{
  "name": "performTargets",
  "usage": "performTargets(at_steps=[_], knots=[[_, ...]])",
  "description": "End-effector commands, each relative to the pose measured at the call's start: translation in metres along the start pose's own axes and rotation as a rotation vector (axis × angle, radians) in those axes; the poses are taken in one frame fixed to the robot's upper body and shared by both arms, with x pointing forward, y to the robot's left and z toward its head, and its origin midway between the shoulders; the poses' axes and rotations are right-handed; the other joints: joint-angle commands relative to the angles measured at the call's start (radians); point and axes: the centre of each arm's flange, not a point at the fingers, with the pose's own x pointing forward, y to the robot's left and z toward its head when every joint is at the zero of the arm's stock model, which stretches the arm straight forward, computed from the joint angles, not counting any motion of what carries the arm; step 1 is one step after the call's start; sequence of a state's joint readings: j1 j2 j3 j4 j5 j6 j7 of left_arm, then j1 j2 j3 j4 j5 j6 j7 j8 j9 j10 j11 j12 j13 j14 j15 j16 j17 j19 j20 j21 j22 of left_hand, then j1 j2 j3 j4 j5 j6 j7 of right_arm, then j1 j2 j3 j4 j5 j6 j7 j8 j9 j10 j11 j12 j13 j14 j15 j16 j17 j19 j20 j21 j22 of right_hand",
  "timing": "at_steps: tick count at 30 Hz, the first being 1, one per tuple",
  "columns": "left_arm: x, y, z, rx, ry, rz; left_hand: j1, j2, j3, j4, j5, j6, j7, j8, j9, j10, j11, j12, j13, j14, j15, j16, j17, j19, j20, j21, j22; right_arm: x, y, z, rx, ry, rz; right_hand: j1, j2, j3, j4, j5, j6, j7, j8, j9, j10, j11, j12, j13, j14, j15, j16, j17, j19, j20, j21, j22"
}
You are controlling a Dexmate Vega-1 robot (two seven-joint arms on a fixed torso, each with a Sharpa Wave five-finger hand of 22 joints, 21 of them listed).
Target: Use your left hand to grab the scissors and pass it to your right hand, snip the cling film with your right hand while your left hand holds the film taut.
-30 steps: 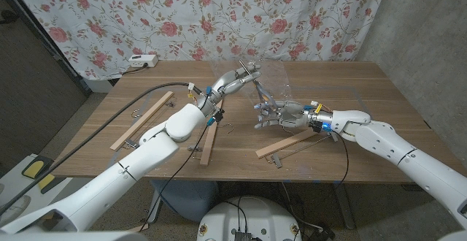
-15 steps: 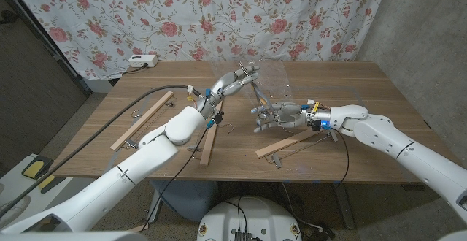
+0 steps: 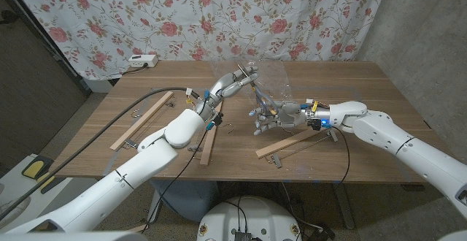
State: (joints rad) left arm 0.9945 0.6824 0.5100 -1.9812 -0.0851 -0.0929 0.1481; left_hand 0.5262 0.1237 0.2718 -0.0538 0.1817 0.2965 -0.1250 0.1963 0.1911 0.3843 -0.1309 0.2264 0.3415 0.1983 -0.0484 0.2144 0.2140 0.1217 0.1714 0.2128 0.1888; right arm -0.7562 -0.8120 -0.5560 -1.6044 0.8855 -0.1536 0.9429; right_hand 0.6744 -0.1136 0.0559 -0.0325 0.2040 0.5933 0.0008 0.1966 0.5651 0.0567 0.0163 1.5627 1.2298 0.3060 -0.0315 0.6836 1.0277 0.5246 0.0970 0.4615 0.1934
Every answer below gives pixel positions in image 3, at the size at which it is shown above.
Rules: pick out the white floor board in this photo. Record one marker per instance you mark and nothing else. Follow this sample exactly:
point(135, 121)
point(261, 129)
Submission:
point(14, 182)

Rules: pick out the black yellow floor pedal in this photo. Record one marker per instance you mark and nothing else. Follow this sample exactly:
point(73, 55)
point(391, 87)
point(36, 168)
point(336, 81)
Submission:
point(33, 168)

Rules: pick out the grey table leg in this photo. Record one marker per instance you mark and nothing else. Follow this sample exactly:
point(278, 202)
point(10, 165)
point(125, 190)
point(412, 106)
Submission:
point(343, 208)

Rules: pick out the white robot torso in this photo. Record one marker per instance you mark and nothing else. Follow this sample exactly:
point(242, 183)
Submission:
point(262, 215)

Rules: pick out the white table leg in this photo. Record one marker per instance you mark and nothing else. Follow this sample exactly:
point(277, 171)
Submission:
point(155, 208)

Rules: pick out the dark perforated partition panel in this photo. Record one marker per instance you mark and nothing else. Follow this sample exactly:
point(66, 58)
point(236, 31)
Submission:
point(29, 87)

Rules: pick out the white robot chest shell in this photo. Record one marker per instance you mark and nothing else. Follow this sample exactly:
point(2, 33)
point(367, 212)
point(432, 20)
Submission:
point(73, 237)

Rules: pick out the white power strip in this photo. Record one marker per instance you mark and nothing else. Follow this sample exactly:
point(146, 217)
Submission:
point(144, 60)

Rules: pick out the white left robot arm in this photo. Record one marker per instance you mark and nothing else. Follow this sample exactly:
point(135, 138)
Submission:
point(182, 128)

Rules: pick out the small wooden strip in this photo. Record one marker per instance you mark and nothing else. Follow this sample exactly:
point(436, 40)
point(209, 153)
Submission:
point(140, 228)

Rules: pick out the white sneaker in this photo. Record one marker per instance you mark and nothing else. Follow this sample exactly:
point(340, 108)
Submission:
point(11, 212)

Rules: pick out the floral rose print curtain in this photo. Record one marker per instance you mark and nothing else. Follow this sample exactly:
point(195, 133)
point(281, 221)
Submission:
point(146, 14)

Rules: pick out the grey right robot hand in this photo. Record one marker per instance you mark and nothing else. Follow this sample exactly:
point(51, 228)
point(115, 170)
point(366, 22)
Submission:
point(288, 117)

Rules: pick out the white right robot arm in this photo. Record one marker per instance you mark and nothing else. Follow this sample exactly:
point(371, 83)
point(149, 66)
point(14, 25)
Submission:
point(383, 128)

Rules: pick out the grey blue bin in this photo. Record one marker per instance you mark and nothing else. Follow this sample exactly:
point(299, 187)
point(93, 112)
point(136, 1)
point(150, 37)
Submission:
point(197, 201)

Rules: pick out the black partition frame post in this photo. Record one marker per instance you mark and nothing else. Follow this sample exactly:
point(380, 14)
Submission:
point(51, 45)

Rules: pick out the transparent cling film sheet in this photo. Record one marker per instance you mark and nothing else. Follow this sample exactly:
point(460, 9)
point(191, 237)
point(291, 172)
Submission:
point(270, 75)

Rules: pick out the wooden clip hanger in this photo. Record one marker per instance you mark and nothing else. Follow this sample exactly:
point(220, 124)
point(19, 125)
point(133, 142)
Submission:
point(142, 120)
point(284, 143)
point(208, 149)

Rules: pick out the black power adapter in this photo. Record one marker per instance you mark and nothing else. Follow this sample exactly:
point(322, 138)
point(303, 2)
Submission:
point(323, 233)

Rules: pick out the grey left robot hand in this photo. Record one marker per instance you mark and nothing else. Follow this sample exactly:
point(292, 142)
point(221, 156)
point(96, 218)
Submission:
point(226, 84)

